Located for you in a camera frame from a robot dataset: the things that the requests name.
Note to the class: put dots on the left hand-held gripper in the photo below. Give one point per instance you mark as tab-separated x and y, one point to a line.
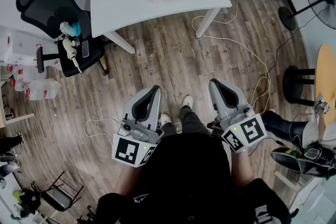
131	150

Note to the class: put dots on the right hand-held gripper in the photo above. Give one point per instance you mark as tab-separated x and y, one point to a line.
249	132

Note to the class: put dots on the person's right forearm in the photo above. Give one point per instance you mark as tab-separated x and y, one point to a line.
241	170

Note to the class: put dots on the person's left forearm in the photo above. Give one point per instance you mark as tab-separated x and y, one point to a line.
128	181

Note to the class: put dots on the white cardboard box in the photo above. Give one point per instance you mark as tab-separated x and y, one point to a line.
23	47

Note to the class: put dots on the person's left white shoe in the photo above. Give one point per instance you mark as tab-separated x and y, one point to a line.
165	119

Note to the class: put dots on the person's white shoe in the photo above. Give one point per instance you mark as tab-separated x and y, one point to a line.
188	101
165	119

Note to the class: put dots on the person's left trouser leg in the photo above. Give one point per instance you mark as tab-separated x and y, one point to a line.
169	129

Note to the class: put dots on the person's trouser leg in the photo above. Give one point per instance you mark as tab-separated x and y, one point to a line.
191	118
169	129

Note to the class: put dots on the person's right white shoe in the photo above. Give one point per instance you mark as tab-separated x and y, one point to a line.
188	101

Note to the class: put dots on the person's right trouser leg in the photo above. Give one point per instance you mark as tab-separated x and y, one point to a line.
191	118

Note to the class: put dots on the black stool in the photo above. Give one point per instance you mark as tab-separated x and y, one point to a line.
291	81

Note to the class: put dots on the white desk leg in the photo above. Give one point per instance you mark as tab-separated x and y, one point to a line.
122	43
207	23

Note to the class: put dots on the black smartphone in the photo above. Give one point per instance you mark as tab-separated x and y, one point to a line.
85	49

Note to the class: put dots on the person's black shirt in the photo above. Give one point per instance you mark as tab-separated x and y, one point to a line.
189	178

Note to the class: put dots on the round wooden table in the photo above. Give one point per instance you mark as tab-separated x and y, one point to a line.
325	73

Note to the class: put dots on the teal cloth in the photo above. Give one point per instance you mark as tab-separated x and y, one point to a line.
76	29

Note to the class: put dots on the white crumpled bundle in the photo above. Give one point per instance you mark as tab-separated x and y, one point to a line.
65	27

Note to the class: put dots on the black folding chair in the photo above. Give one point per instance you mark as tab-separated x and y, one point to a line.
60	196

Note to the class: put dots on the light wooden side table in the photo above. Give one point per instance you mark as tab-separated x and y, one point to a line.
19	118

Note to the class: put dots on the black office chair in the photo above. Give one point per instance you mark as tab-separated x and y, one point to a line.
47	8

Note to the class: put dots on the black bag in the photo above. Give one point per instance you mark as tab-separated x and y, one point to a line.
31	200

